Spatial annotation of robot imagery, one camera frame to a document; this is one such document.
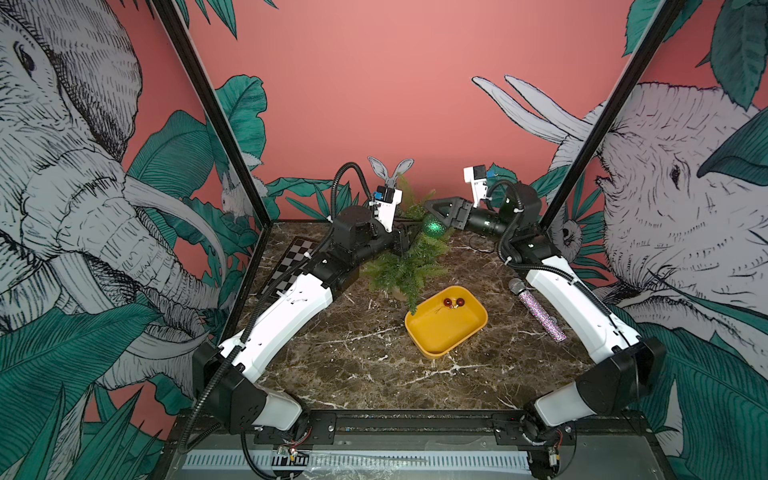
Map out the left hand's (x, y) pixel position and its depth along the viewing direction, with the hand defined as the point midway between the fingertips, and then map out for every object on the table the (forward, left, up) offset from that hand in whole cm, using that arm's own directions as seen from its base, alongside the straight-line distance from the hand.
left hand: (420, 220), depth 67 cm
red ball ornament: (-1, -12, -37) cm, 39 cm away
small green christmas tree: (-3, +2, -16) cm, 17 cm away
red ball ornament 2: (-1, -16, -37) cm, 41 cm away
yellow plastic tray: (-7, -11, -39) cm, 41 cm away
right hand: (+1, -1, +4) cm, 4 cm away
